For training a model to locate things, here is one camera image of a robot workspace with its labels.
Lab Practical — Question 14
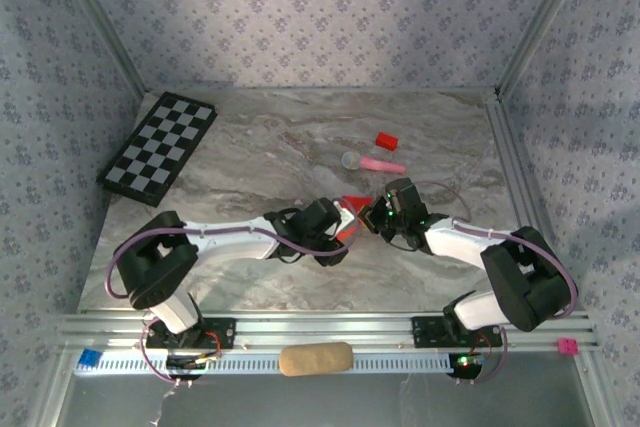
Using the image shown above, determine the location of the red square paper sheet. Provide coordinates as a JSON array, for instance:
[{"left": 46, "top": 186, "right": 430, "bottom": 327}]
[{"left": 335, "top": 193, "right": 374, "bottom": 247}]

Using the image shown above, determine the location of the pink toy microphone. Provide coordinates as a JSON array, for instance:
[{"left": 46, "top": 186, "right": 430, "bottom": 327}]
[{"left": 340, "top": 150, "right": 407, "bottom": 176}]

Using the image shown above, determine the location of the tan oblong pad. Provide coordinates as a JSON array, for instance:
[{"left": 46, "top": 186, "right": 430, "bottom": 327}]
[{"left": 278, "top": 341, "right": 355, "bottom": 377}]

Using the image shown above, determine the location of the black round controller board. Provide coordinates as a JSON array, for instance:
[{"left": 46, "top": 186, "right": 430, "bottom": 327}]
[
  {"left": 165, "top": 354, "right": 207, "bottom": 381},
  {"left": 447, "top": 352, "right": 486, "bottom": 381}
]

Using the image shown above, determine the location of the black white chessboard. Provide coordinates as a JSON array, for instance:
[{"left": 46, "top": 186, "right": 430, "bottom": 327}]
[{"left": 95, "top": 91, "right": 219, "bottom": 208}]

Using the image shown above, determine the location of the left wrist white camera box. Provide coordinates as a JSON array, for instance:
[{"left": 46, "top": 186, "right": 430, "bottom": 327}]
[{"left": 333, "top": 199, "right": 360, "bottom": 231}]

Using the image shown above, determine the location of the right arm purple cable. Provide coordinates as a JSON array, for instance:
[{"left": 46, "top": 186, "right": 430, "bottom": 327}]
[{"left": 412, "top": 179, "right": 580, "bottom": 386}]

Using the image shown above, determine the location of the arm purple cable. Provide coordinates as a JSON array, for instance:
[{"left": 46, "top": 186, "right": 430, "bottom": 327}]
[
  {"left": 103, "top": 194, "right": 360, "bottom": 388},
  {"left": 412, "top": 179, "right": 580, "bottom": 386}
]

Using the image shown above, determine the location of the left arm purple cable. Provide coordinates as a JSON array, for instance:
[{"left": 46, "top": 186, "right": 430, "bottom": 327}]
[{"left": 103, "top": 194, "right": 360, "bottom": 388}]

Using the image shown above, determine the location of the long aluminium base rail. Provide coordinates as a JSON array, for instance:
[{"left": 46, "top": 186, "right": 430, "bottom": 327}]
[{"left": 56, "top": 310, "right": 600, "bottom": 354}]

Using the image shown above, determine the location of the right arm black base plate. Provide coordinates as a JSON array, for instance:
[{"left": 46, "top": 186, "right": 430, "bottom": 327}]
[{"left": 410, "top": 315, "right": 504, "bottom": 350}]

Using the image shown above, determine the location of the aluminium side rail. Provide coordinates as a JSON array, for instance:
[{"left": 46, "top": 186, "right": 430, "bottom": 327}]
[{"left": 482, "top": 89, "right": 574, "bottom": 312}]

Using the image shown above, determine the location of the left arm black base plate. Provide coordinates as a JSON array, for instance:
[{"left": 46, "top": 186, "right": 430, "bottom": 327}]
[{"left": 143, "top": 316, "right": 238, "bottom": 351}]

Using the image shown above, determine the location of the white slotted cable duct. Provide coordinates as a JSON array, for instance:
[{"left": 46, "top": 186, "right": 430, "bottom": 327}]
[{"left": 73, "top": 350, "right": 455, "bottom": 376}]

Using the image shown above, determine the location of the aluminium frame post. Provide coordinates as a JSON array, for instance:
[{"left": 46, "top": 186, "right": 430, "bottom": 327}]
[
  {"left": 497, "top": 0, "right": 596, "bottom": 96},
  {"left": 49, "top": 0, "right": 147, "bottom": 96}
]

